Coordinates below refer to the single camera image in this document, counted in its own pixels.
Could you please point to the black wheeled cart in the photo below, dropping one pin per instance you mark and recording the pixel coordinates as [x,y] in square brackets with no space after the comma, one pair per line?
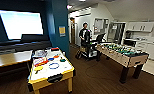
[89,50]

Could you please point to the green table tennis paddle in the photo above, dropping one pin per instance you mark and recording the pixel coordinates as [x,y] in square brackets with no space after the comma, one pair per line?
[62,60]

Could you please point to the red black device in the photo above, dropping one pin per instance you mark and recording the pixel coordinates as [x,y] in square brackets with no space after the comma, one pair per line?
[55,49]

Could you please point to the black monitor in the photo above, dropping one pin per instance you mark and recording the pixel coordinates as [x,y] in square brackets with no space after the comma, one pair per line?
[100,37]

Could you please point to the blue bowl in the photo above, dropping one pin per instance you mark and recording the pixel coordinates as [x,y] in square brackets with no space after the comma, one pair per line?
[50,59]

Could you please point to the stainless steel refrigerator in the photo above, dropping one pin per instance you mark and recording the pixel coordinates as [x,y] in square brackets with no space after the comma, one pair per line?
[116,32]

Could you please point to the black cushion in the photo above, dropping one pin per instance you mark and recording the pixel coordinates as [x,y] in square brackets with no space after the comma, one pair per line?
[34,37]

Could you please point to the yellow table tennis paddle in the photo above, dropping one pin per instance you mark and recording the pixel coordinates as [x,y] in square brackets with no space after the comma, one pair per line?
[38,69]

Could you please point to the green foosball table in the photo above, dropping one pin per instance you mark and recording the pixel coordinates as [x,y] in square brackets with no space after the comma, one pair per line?
[123,55]

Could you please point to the black built-in microwave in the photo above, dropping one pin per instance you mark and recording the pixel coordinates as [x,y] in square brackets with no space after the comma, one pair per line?
[129,42]

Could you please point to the bright window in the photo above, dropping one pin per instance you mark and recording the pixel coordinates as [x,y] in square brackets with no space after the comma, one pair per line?
[21,24]

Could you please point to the dark window bench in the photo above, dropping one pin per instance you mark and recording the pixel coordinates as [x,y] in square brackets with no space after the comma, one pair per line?
[13,46]

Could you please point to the long wooden table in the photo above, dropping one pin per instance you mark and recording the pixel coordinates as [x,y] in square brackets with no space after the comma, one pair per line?
[9,58]

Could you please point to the white two-door base cabinet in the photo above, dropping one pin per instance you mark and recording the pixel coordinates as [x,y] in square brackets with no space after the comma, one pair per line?
[153,50]

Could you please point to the yellow wall sign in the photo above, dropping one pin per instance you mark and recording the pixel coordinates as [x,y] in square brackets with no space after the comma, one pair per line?
[62,31]

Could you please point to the wall notice board with papers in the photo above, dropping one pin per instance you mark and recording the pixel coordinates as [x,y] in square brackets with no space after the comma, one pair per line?
[99,25]

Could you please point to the white wall cabinet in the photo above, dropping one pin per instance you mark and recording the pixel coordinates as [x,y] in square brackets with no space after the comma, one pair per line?
[139,26]

